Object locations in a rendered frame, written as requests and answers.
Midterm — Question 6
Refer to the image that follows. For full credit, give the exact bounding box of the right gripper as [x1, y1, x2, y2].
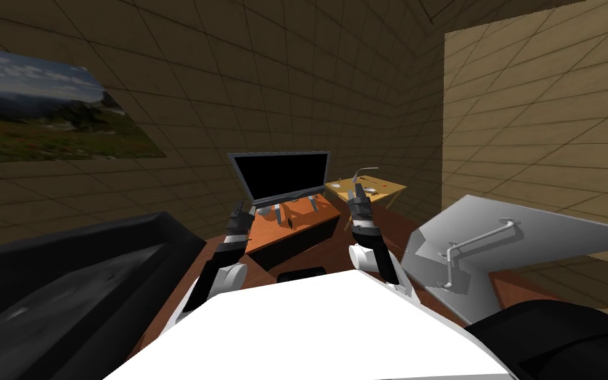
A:
[348, 182, 377, 229]

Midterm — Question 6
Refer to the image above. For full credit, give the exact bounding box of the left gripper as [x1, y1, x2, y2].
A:
[226, 199, 256, 241]

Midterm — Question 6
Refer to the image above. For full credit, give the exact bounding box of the yellow table with lamp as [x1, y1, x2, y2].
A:
[324, 167, 408, 231]

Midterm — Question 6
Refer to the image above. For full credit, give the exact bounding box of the orange stand with black television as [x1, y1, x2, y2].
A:
[228, 150, 343, 272]

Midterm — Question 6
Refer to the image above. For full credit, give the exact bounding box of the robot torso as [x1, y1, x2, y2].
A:
[102, 266, 522, 380]

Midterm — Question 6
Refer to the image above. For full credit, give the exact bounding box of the grey door leaf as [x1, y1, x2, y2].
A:
[401, 194, 608, 326]

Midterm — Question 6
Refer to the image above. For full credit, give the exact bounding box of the black sofa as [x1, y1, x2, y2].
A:
[0, 211, 208, 380]

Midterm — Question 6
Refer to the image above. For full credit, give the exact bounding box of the landscape picture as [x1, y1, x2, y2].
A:
[0, 44, 167, 164]

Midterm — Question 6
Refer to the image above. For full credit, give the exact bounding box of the grey curved bar handle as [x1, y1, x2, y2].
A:
[437, 217, 521, 291]

